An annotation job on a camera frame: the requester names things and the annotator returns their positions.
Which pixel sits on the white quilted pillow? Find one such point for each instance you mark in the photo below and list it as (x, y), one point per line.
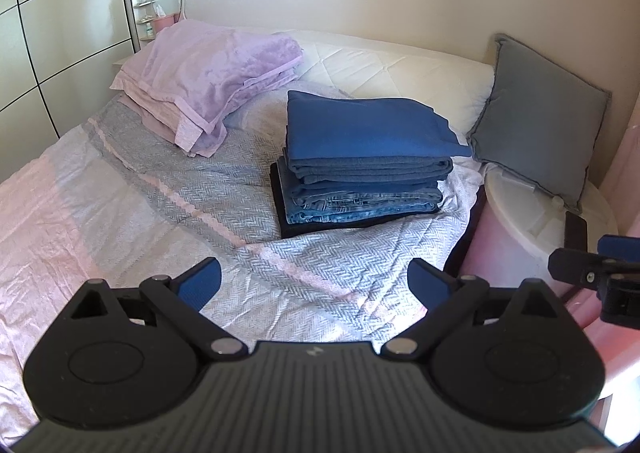
(390, 68)

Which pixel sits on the white round side table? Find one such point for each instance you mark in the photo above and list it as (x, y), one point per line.
(520, 213)

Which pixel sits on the folded blue jeans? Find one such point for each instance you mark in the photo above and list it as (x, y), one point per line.
(350, 210)

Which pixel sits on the grey cushion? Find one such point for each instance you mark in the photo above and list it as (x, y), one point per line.
(540, 118)

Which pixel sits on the white wardrobe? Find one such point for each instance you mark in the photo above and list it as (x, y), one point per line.
(60, 33)

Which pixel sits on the grey-blue folded garment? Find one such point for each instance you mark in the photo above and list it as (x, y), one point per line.
(360, 189)

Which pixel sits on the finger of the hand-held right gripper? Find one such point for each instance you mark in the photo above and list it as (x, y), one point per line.
(575, 268)
(622, 247)

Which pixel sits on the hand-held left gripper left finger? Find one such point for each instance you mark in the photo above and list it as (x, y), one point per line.
(200, 280)

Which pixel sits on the purple folded blanket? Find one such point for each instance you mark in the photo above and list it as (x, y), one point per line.
(200, 73)

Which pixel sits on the blue garment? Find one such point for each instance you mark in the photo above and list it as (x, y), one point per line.
(360, 133)

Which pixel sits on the dark brown rectangular object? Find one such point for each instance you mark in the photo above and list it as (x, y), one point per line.
(576, 230)

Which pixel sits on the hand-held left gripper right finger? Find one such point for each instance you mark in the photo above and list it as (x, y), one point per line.
(425, 283)

